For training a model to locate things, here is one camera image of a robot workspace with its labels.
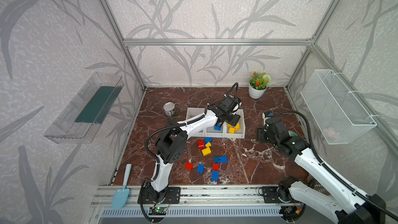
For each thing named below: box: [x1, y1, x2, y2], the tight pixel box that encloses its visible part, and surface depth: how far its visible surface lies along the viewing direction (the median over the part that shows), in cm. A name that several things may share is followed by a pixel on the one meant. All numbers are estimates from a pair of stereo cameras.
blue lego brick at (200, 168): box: [196, 163, 205, 175], surface depth 83 cm
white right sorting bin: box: [223, 108, 246, 139], surface depth 93 cm
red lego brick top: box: [197, 139, 205, 150], surface depth 91 cm
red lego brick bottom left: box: [184, 161, 194, 171], surface depth 85 cm
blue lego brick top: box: [204, 136, 213, 144], surface depth 94 cm
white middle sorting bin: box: [204, 124, 227, 138], surface depth 93 cm
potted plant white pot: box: [248, 82, 268, 100], surface depth 110 cm
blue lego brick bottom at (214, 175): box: [211, 170, 220, 182], surface depth 81 cm
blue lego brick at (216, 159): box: [213, 156, 221, 164], surface depth 86 cm
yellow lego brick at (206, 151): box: [201, 147, 212, 157], surface depth 88 cm
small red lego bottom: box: [212, 162, 220, 172], surface depth 84 cm
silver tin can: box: [163, 101, 177, 117], surface depth 104 cm
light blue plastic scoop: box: [111, 163, 133, 209], surface depth 76 cm
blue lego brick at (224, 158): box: [220, 155, 228, 163], surface depth 86 cm
